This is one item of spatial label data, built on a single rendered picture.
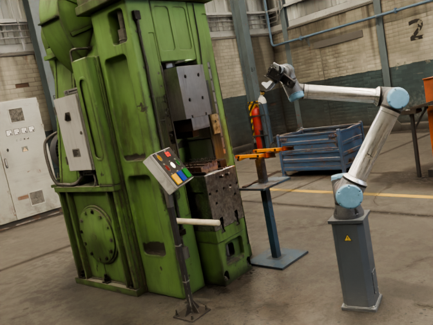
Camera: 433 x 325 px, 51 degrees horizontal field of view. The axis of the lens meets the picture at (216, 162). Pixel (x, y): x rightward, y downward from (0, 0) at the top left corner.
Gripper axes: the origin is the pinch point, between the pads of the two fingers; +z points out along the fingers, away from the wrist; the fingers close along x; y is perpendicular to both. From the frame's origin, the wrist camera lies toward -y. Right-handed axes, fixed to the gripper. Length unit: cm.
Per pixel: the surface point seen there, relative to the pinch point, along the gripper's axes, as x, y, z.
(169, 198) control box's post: -115, 26, -28
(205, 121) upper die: -78, 48, -93
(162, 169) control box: -91, 36, -15
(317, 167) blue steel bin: -182, -47, -453
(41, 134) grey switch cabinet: -384, 378, -370
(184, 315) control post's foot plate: -181, -27, -19
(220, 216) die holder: -132, -5, -77
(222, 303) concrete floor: -169, -44, -40
